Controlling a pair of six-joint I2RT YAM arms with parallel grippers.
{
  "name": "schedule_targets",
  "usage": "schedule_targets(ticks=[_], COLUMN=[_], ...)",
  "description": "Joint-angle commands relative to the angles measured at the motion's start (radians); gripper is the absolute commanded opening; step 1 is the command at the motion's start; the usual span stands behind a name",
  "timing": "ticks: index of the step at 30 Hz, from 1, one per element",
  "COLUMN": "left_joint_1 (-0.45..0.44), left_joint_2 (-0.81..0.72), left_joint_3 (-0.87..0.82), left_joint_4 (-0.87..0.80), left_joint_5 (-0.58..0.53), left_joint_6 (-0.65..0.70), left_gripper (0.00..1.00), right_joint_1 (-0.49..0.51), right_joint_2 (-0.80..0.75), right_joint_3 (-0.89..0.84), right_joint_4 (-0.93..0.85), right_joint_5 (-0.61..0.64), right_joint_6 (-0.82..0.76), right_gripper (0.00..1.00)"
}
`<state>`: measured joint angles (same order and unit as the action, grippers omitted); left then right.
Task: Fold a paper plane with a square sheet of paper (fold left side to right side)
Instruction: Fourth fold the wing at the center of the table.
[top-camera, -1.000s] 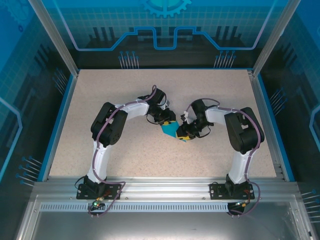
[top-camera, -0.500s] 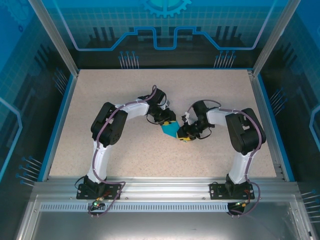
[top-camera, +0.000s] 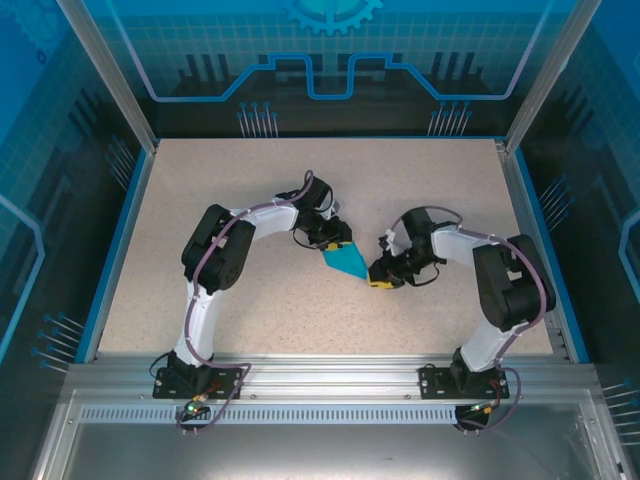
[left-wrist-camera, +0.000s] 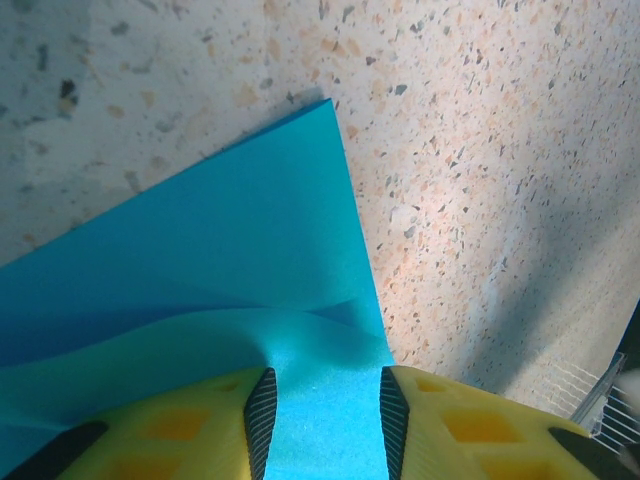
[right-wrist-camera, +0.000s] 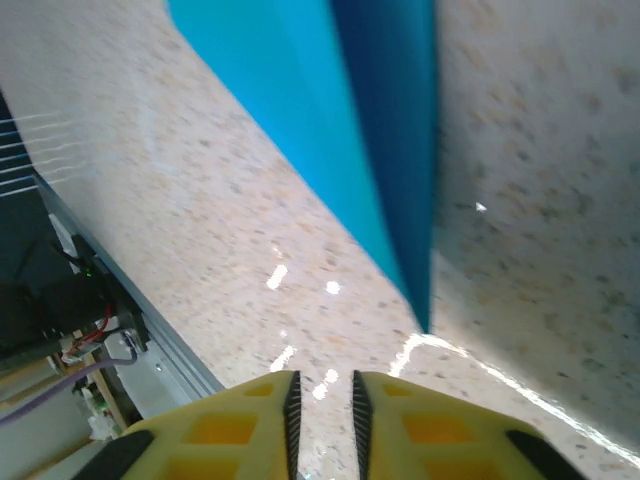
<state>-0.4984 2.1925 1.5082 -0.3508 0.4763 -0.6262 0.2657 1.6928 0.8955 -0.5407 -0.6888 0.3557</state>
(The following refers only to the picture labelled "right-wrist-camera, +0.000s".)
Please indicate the blue cloth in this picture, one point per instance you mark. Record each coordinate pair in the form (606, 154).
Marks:
(320, 125)

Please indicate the small green LED board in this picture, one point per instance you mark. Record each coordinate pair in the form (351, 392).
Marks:
(87, 270)

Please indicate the long aluminium mounting rail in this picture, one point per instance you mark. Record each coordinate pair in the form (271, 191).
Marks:
(165, 340)

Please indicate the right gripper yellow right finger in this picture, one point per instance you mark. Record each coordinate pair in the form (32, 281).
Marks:
(450, 440)

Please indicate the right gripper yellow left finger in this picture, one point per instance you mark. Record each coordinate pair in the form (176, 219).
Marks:
(225, 435)

